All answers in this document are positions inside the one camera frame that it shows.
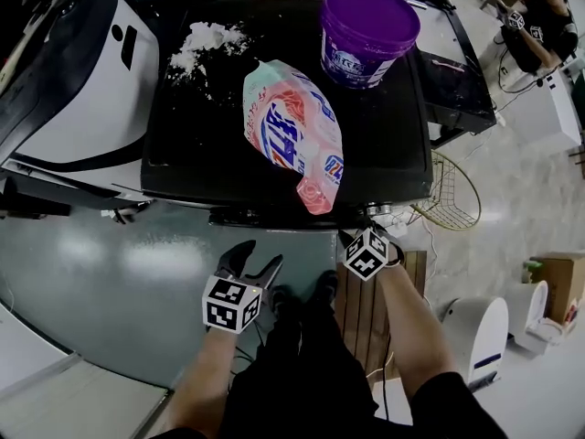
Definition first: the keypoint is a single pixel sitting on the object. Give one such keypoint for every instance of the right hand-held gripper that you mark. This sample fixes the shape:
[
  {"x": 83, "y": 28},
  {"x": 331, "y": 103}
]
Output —
[{"x": 365, "y": 256}]

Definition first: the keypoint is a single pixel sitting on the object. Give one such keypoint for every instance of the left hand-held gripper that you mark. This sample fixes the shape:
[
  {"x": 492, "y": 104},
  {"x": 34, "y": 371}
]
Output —
[{"x": 230, "y": 304}]

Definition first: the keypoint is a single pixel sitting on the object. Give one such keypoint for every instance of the person's right forearm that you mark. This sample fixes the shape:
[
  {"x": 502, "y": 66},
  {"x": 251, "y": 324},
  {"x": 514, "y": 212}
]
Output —
[{"x": 411, "y": 327}]

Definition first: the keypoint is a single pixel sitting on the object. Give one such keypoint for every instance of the person's left forearm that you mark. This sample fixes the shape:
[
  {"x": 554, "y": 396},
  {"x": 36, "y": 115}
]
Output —
[{"x": 205, "y": 373}]

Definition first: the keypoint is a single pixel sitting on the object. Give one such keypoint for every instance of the person's left black shoe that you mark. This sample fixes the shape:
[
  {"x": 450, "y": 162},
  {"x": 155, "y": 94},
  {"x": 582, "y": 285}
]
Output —
[{"x": 283, "y": 302}]

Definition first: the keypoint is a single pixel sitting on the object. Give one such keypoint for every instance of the person's black shoe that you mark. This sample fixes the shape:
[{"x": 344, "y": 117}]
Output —
[
  {"x": 283, "y": 302},
  {"x": 327, "y": 286}
]

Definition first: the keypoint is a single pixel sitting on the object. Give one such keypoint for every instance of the person's right black shoe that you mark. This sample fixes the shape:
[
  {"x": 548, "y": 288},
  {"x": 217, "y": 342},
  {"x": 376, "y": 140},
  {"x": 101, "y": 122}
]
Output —
[{"x": 327, "y": 286}]

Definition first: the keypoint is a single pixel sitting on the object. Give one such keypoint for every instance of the white power strip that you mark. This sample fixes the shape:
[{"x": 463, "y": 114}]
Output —
[{"x": 398, "y": 228}]

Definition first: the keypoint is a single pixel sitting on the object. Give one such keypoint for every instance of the wooden slatted mat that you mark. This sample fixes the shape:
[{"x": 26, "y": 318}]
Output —
[{"x": 365, "y": 327}]

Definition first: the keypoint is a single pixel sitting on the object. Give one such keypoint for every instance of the pink detergent bag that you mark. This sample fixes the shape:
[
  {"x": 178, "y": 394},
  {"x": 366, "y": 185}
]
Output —
[{"x": 292, "y": 131}]

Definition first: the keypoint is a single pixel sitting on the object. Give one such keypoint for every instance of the person's black clothing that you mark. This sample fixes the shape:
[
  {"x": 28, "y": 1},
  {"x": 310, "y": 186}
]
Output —
[{"x": 297, "y": 382}]

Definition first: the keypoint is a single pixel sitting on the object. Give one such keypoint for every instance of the round white appliance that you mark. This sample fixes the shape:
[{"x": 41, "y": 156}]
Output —
[{"x": 480, "y": 341}]

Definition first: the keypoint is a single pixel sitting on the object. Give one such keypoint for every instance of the black sink table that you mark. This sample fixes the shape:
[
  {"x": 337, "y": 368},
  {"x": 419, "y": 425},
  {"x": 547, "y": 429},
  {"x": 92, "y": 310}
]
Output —
[{"x": 452, "y": 94}]

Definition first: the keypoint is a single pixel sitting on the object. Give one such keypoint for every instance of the green bottle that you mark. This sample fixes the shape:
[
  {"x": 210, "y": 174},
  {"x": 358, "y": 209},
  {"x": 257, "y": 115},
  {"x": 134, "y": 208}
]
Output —
[{"x": 532, "y": 272}]

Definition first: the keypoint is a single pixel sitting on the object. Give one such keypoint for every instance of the slim toothbrush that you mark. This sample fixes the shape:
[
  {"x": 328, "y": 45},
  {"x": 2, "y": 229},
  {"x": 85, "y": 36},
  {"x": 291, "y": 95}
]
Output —
[{"x": 449, "y": 65}]

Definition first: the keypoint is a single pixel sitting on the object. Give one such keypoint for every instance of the purple plastic bucket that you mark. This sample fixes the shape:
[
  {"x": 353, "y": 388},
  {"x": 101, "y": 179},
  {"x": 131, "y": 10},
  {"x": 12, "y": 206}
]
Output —
[{"x": 365, "y": 30}]

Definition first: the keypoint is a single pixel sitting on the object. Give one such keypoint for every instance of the white toilet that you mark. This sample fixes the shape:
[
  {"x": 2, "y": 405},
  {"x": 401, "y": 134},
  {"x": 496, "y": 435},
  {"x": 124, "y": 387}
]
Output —
[{"x": 539, "y": 318}]

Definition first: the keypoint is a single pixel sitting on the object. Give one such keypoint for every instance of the white cabinet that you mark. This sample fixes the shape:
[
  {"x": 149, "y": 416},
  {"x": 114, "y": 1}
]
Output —
[{"x": 535, "y": 117}]

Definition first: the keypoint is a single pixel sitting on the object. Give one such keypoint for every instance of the white flat panel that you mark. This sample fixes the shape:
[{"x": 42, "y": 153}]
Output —
[{"x": 68, "y": 396}]

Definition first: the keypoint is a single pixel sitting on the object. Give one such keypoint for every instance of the large cardboard box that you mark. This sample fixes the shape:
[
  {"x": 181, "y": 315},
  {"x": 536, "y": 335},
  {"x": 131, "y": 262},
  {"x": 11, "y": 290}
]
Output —
[{"x": 566, "y": 286}]

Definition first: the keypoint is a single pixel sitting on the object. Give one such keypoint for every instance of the white powder pile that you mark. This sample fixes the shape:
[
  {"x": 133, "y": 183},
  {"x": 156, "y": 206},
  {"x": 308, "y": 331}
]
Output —
[{"x": 205, "y": 39}]

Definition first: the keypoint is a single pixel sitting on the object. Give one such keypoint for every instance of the white and black appliance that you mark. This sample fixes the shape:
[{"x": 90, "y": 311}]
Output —
[{"x": 82, "y": 99}]

